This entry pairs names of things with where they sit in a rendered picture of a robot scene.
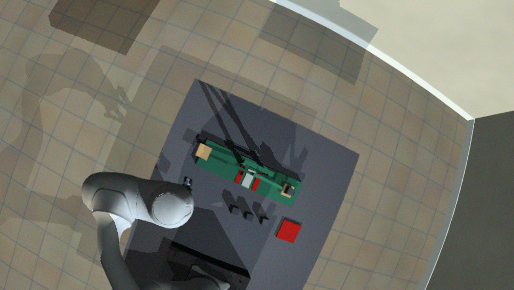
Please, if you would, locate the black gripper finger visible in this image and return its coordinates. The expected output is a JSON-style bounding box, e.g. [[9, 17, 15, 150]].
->
[[183, 176, 192, 192]]

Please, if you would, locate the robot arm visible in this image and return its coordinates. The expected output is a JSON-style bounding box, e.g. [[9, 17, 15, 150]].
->
[[81, 172, 230, 290]]

